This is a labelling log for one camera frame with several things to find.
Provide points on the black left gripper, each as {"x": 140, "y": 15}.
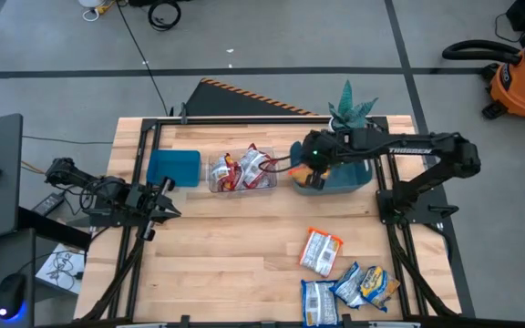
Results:
{"x": 141, "y": 202}

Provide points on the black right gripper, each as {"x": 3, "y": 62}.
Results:
{"x": 319, "y": 148}

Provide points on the blue Maruchan noodle pack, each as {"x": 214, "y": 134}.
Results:
{"x": 377, "y": 284}
{"x": 319, "y": 304}
{"x": 348, "y": 287}

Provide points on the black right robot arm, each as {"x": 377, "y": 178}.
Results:
{"x": 408, "y": 148}

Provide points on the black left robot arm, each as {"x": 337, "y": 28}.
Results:
{"x": 66, "y": 172}

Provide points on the blue plastic bin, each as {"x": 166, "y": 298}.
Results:
{"x": 173, "y": 167}

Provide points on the green plant in white pot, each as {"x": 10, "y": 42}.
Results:
{"x": 346, "y": 109}

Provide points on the clear plastic bin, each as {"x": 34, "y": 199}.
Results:
{"x": 217, "y": 150}

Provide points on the black mat with hazard stripe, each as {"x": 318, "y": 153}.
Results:
{"x": 226, "y": 102}

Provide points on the black power adapter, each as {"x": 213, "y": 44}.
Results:
{"x": 48, "y": 204}

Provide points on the white printed box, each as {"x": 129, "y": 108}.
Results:
{"x": 57, "y": 269}

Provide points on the dark grey side desk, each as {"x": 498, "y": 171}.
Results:
{"x": 16, "y": 255}

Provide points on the black computer mouse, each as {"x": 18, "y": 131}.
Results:
{"x": 9, "y": 294}

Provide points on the orange shop vacuum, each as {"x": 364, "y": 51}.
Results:
{"x": 522, "y": 86}

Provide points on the yellow extension plug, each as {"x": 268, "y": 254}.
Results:
{"x": 105, "y": 7}

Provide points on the white round base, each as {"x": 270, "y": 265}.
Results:
{"x": 90, "y": 3}

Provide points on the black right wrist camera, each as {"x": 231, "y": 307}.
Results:
{"x": 318, "y": 181}

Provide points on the black aluminium rig frame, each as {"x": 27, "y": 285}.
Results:
{"x": 244, "y": 121}

